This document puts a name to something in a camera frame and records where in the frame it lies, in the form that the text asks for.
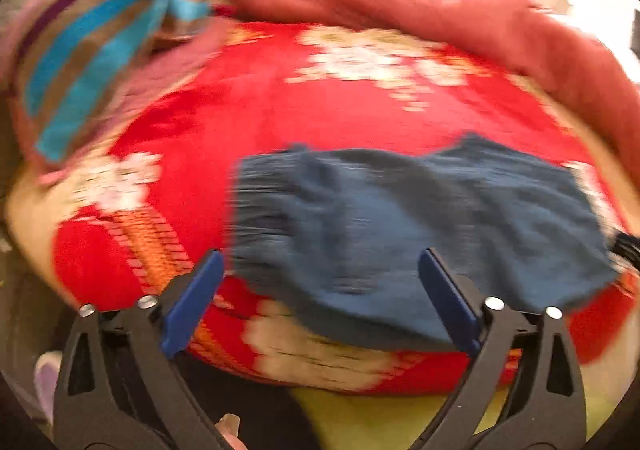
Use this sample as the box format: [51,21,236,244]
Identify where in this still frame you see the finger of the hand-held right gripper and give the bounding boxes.
[612,230,640,273]

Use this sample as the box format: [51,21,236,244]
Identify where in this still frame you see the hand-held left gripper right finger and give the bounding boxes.
[410,247,588,450]

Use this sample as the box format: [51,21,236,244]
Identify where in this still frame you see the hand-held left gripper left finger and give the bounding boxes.
[52,250,236,450]

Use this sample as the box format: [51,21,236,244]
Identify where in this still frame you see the blue denim pants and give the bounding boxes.
[227,132,618,353]

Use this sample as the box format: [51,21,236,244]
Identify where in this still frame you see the pink slipper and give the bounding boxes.
[215,412,248,450]

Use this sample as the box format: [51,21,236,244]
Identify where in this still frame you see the purple slipper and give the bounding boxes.
[32,350,63,423]

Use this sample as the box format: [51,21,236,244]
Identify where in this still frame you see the red floral blanket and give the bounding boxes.
[50,22,640,396]

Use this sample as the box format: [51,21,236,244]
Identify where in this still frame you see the pink quilted cloth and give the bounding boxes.
[115,17,236,121]

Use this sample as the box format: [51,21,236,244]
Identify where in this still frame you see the striped towel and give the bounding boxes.
[0,0,216,181]

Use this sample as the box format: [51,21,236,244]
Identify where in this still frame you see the rust red comforter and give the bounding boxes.
[225,0,640,191]

